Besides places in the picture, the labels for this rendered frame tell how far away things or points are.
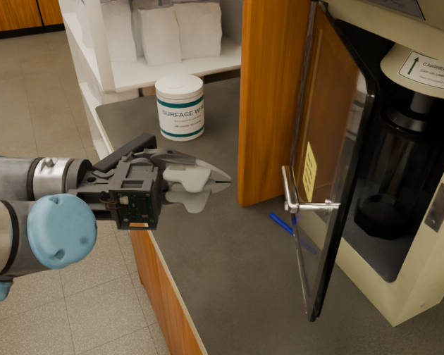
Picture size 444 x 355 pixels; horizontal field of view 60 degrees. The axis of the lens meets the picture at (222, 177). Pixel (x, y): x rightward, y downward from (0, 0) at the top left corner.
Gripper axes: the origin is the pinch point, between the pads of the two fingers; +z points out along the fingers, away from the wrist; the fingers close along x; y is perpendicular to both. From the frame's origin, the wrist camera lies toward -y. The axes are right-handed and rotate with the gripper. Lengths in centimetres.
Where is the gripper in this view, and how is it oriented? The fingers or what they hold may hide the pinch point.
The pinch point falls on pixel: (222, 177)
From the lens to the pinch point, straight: 55.0
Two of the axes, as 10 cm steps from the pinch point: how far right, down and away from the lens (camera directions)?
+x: 0.0, -7.8, -6.2
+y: -0.2, 6.2, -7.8
